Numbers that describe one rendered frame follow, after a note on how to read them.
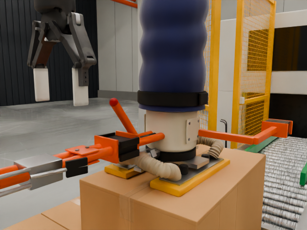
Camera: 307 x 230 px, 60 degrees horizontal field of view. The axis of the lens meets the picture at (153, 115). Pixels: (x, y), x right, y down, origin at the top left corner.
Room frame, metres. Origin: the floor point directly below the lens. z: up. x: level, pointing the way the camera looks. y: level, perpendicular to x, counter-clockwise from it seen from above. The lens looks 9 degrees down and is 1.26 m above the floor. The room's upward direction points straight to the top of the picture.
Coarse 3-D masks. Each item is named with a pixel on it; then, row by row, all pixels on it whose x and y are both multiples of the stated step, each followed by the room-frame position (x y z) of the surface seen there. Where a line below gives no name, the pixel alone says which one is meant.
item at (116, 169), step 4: (112, 164) 0.84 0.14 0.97; (116, 164) 0.83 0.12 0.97; (108, 168) 0.81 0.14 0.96; (112, 168) 0.81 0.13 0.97; (116, 168) 0.81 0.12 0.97; (120, 168) 0.81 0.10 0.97; (124, 168) 0.80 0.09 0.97; (128, 168) 0.80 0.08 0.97; (132, 168) 0.81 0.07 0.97; (108, 172) 0.81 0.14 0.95; (112, 172) 0.80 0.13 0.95; (116, 172) 0.79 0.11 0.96; (120, 172) 0.78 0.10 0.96; (124, 172) 0.77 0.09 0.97; (128, 172) 0.78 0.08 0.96; (132, 172) 0.79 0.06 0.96; (136, 172) 0.80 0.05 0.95; (140, 172) 0.82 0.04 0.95; (120, 176) 0.78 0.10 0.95; (124, 176) 0.77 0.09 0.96; (128, 176) 0.77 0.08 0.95
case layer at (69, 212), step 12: (60, 204) 1.38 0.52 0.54; (72, 204) 1.38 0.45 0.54; (36, 216) 1.26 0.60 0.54; (48, 216) 1.26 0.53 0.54; (60, 216) 1.26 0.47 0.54; (72, 216) 1.26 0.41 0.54; (12, 228) 1.15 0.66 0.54; (24, 228) 1.15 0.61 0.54; (36, 228) 1.15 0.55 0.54; (48, 228) 1.15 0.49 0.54; (60, 228) 1.15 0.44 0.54; (72, 228) 1.15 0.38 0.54
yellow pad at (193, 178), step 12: (204, 156) 0.86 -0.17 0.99; (180, 168) 0.75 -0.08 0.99; (192, 168) 0.80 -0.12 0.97; (204, 168) 0.80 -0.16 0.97; (216, 168) 0.82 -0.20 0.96; (156, 180) 0.71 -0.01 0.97; (168, 180) 0.70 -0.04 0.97; (180, 180) 0.70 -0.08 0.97; (192, 180) 0.72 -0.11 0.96; (204, 180) 0.76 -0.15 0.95; (168, 192) 0.67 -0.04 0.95; (180, 192) 0.65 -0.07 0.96
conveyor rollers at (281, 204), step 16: (272, 144) 2.68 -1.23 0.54; (288, 144) 2.67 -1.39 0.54; (304, 144) 2.66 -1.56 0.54; (272, 160) 2.17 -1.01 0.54; (288, 160) 2.17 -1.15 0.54; (304, 160) 2.18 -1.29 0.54; (272, 176) 1.83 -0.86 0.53; (288, 176) 1.78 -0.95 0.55; (272, 192) 1.57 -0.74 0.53; (288, 192) 1.53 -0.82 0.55; (304, 192) 1.55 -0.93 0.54; (272, 208) 1.33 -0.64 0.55; (288, 208) 1.35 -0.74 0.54; (272, 224) 1.23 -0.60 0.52; (288, 224) 1.19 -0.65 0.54
